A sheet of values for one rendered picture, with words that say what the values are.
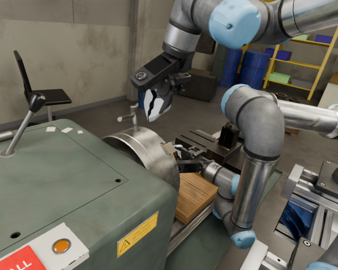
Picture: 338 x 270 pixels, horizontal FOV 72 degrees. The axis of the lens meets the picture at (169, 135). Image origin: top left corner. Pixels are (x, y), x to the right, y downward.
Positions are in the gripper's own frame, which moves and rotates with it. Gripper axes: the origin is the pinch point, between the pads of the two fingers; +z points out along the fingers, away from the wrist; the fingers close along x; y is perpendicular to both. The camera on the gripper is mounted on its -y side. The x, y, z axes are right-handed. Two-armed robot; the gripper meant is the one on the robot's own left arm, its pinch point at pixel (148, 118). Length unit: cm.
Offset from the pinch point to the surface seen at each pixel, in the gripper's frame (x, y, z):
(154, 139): 0.6, 7.7, 11.5
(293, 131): -21, 384, 125
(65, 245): -16.1, -32.4, 4.2
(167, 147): -3.4, 10.6, 12.9
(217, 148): -6, 56, 31
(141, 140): 2.1, 3.3, 11.4
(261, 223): -55, 142, 124
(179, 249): -24, 29, 76
